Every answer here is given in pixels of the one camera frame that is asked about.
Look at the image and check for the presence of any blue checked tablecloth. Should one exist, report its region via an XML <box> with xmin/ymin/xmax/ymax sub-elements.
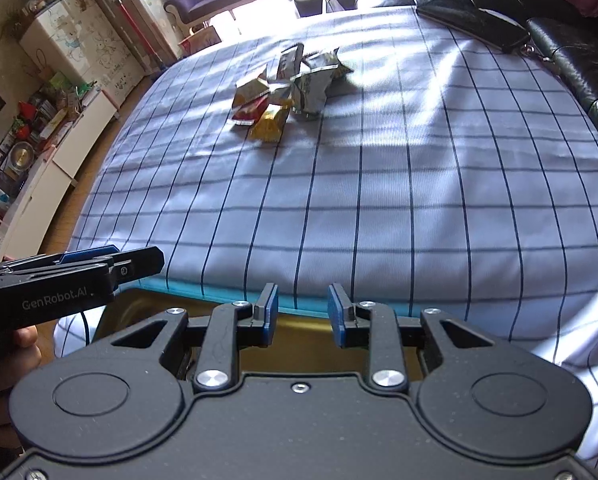
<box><xmin>54</xmin><ymin>4</ymin><xmax>598</xmax><ymax>476</ymax></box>

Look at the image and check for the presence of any white cartoon print cabinet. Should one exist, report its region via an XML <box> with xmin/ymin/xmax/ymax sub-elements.
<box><xmin>19</xmin><ymin>0</ymin><xmax>147</xmax><ymax>106</ymax></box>

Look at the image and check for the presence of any pile of snack packets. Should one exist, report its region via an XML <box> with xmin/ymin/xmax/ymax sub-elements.
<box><xmin>229</xmin><ymin>44</ymin><xmax>356</xmax><ymax>143</ymax></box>

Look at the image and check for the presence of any white low television stand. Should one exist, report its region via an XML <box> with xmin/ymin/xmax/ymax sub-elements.
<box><xmin>0</xmin><ymin>87</ymin><xmax>122</xmax><ymax>263</ymax></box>

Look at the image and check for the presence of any person's left hand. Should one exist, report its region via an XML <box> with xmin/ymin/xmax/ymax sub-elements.
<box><xmin>0</xmin><ymin>325</ymin><xmax>43</xmax><ymax>453</ymax></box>

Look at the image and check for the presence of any tree print paper bag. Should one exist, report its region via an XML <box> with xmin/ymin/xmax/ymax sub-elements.
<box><xmin>179</xmin><ymin>25</ymin><xmax>223</xmax><ymax>57</ymax></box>

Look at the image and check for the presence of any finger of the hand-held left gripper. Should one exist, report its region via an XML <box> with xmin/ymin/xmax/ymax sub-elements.
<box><xmin>106</xmin><ymin>246</ymin><xmax>166</xmax><ymax>283</ymax></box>
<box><xmin>0</xmin><ymin>245</ymin><xmax>120</xmax><ymax>277</ymax></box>

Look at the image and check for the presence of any teal tin box gold inside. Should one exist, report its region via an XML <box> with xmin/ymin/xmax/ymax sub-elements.
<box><xmin>93</xmin><ymin>281</ymin><xmax>426</xmax><ymax>383</ymax></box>

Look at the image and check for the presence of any red stick vacuum cleaner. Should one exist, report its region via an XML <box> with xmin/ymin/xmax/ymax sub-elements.
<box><xmin>95</xmin><ymin>0</ymin><xmax>167</xmax><ymax>73</ymax></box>

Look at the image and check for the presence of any keychain strap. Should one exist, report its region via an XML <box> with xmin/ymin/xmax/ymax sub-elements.
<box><xmin>519</xmin><ymin>44</ymin><xmax>554</xmax><ymax>62</ymax></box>

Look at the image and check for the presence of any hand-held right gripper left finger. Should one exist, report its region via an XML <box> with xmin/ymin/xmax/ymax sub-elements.
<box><xmin>110</xmin><ymin>282</ymin><xmax>280</xmax><ymax>393</ymax></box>

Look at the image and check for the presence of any round metal bowl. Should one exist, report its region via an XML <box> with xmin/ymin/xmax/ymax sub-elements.
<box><xmin>6</xmin><ymin>141</ymin><xmax>34</xmax><ymax>171</ymax></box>

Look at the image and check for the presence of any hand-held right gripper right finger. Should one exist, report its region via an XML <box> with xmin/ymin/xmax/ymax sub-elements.
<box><xmin>327</xmin><ymin>282</ymin><xmax>497</xmax><ymax>393</ymax></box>

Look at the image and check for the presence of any black tablet case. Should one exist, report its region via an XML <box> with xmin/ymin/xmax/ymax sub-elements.
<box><xmin>415</xmin><ymin>0</ymin><xmax>532</xmax><ymax>55</ymax></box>

